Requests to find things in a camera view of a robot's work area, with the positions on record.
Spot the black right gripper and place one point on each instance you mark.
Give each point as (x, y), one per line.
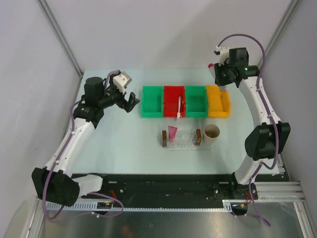
(218, 80)

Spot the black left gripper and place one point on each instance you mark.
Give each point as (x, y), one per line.
(123, 103)

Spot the white toothpaste tube red cap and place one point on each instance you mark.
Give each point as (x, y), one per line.
(212, 70)

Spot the white toothbrush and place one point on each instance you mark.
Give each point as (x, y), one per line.
(179, 108)

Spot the pink toothpaste tube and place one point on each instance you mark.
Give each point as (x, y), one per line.
(172, 131)

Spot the beige cup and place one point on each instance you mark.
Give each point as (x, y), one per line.
(210, 133)

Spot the clear glass tray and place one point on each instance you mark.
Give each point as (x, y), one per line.
(185, 140)

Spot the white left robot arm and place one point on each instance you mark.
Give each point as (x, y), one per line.
(54, 182)

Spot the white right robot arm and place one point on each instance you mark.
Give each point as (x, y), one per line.
(269, 136)

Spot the green plastic bin far left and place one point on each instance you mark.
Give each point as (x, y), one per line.
(152, 102)

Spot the yellow plastic bin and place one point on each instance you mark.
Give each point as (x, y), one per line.
(218, 101)

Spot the green plastic bin with cup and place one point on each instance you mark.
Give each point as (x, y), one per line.
(196, 101)

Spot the red plastic bin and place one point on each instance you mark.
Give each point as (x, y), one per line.
(170, 100)

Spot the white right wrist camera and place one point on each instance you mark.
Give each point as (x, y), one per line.
(222, 53)

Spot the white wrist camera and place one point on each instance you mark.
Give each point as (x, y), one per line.
(121, 81)
(222, 53)

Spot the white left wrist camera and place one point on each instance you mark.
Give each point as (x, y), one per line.
(121, 81)

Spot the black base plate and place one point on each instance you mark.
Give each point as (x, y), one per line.
(175, 190)

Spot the aluminium frame post right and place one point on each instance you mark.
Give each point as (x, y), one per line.
(281, 27)

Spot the aluminium frame post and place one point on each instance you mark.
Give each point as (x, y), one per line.
(49, 15)
(281, 27)

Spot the grey slotted cable duct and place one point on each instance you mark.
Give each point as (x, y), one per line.
(105, 205)

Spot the aluminium frame post left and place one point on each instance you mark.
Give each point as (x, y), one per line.
(49, 15)

